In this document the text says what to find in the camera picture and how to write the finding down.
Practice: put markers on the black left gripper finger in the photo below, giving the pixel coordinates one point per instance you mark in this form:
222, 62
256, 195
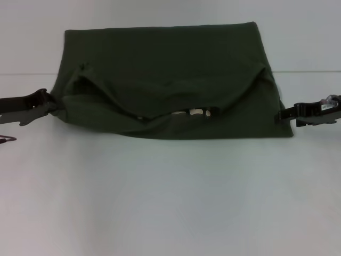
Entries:
54, 105

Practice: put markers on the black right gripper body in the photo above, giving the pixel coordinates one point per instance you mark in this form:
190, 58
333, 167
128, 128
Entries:
322, 114

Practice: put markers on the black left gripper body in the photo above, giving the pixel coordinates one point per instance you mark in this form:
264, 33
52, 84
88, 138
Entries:
18, 112

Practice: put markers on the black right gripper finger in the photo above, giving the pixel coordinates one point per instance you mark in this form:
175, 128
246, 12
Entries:
286, 115

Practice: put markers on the dark green shirt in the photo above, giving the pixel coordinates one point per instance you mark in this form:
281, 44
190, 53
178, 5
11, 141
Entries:
170, 66

